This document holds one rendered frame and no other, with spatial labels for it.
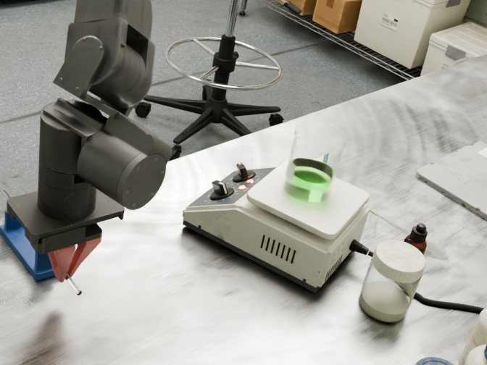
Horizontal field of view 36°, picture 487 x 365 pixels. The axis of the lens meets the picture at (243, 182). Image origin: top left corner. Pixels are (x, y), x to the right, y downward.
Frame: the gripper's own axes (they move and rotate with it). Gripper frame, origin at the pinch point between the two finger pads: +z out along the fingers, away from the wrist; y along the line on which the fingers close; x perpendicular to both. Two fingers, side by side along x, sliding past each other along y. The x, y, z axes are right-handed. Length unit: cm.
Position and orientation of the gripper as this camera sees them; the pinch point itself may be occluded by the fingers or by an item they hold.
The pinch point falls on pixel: (62, 271)
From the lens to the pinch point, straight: 84.2
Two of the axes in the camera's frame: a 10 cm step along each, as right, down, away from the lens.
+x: -6.0, -5.3, 6.0
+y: 7.8, -2.3, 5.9
